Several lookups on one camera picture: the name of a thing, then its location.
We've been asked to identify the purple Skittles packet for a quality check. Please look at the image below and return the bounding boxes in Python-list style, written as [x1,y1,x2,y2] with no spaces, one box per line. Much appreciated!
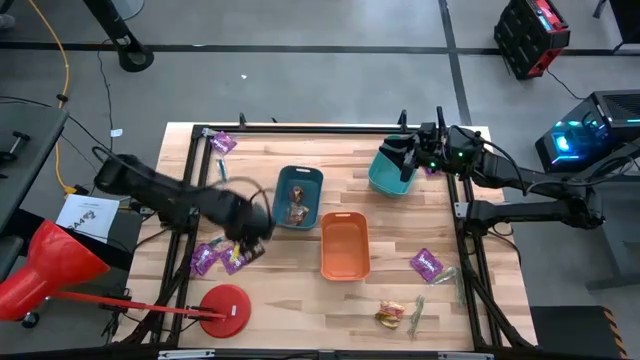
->
[409,247,445,283]

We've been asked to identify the black mat with hazard stripe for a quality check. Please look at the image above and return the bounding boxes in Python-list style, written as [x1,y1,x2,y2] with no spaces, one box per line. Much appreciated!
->
[529,305,629,360]

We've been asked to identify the teal plastic bin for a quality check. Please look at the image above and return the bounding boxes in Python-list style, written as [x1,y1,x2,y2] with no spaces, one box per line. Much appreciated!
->
[367,134,419,200]

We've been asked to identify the grey computer stand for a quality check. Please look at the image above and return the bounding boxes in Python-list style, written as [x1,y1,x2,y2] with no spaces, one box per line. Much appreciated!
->
[582,144,640,292]

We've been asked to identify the red desk lamp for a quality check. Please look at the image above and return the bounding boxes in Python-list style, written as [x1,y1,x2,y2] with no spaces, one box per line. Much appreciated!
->
[0,219,253,340]

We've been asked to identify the red black tool case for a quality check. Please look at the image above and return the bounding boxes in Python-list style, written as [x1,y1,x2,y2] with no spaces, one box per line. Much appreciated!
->
[493,0,571,80]

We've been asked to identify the computer tower with lights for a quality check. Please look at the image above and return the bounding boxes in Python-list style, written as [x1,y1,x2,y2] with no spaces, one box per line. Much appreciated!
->
[534,89,640,174]

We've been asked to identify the black stand base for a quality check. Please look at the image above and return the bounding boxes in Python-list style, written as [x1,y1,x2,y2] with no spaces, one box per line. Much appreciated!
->
[82,0,155,74]

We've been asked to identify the white paper sheet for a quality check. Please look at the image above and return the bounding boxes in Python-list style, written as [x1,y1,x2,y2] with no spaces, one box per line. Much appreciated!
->
[55,193,121,245]

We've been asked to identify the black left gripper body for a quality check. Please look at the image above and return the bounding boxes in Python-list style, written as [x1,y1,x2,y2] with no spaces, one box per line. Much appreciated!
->
[219,192,276,245]

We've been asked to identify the black handle tool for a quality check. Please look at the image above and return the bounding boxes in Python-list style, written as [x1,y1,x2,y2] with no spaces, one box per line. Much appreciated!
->
[0,130,31,164]

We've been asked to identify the dark blue plastic bin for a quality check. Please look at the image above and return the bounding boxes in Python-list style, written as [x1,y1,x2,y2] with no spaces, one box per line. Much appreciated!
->
[272,165,325,231]

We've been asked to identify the orange plastic bin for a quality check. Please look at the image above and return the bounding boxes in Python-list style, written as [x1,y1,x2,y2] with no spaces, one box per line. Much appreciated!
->
[319,211,372,282]

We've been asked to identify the grey side table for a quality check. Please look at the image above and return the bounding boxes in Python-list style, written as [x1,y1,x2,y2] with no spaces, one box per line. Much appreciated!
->
[0,102,70,234]

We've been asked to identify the yellow floor cable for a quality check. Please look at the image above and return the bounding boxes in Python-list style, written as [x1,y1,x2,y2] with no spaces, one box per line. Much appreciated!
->
[27,0,79,195]

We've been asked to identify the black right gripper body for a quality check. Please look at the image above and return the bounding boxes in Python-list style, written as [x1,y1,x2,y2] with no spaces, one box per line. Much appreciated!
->
[414,122,454,171]

